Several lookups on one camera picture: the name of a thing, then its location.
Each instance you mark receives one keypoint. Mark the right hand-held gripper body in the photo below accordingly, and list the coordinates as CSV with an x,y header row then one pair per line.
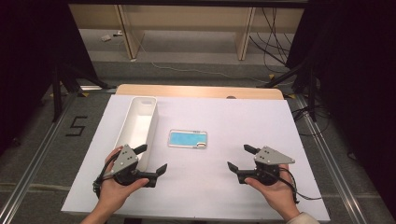
x,y
269,157

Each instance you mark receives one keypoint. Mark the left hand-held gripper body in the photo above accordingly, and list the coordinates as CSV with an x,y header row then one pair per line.
x,y
124,161

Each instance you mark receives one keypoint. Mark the white oblong plastic bin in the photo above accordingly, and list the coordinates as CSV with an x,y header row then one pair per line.
x,y
137,124

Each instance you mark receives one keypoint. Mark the blue phone case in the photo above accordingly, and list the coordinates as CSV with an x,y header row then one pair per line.
x,y
186,138

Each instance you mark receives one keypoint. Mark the person's left hand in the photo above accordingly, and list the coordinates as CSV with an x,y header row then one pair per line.
x,y
113,193

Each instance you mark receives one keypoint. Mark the person's right hand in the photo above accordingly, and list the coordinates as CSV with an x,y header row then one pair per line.
x,y
278,194

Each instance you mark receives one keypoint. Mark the white board table cover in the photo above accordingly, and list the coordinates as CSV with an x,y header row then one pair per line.
x,y
218,186

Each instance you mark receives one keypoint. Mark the yellow tape piece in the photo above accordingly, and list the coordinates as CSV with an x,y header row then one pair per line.
x,y
291,96
271,76
83,94

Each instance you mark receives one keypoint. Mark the black metal stand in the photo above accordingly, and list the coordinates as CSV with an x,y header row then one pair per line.
x,y
56,93
312,93

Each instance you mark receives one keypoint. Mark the small white floor device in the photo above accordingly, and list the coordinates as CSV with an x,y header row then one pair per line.
x,y
106,38

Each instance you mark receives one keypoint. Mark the black curtain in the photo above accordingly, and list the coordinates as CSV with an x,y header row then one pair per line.
x,y
25,62
358,77

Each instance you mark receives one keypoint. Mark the beige wooden desk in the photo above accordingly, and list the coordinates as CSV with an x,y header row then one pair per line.
x,y
186,18

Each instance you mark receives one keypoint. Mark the aluminium floor rail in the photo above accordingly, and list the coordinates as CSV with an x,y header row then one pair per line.
x,y
31,174
338,175

